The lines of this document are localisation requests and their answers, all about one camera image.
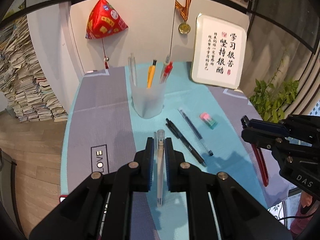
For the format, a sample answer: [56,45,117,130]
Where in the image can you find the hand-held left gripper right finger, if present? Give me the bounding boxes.
[164,137,293,240]

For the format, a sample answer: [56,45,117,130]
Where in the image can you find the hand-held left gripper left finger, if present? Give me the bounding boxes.
[29,137,155,240]

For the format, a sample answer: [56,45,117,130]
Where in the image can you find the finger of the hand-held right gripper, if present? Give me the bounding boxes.
[241,129,290,151]
[241,116,289,137]

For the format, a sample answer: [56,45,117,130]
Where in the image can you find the white translucent pen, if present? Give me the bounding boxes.
[154,129,165,207]

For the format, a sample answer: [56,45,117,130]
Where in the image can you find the black pen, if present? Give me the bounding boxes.
[165,118,207,167]

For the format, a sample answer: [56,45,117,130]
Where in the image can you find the dark blue pen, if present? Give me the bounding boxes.
[178,107,214,156]

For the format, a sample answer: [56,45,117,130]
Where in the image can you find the pink and green eraser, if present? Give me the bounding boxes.
[199,113,217,130]

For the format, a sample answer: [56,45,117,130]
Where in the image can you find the frosted plastic cup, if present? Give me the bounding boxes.
[129,80,167,119]

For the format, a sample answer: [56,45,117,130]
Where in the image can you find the yellow pen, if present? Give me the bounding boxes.
[146,59,157,88]

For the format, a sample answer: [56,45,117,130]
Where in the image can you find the clear pen with red print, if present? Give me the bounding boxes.
[159,54,173,84]

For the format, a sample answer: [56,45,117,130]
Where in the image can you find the white and green pen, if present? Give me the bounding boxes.
[128,52,138,87]

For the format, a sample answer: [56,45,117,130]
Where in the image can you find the person's right forearm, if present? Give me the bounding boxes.
[290,190,316,232]

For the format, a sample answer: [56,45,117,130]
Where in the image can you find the green potted plant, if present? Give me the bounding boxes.
[250,50,300,123]

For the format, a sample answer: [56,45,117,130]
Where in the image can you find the grey and teal tablecloth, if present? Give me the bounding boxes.
[60,61,275,240]

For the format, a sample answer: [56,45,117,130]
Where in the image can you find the framed calligraphy sign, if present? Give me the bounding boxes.
[190,12,247,90]

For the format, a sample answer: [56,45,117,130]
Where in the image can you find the gold medal with striped ribbon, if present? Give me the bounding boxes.
[174,0,192,34]

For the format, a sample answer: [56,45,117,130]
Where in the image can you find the tall stacks of papers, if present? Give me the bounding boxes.
[0,16,68,123]

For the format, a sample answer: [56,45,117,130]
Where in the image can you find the red pyramid hanging ornament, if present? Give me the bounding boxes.
[85,0,129,69]

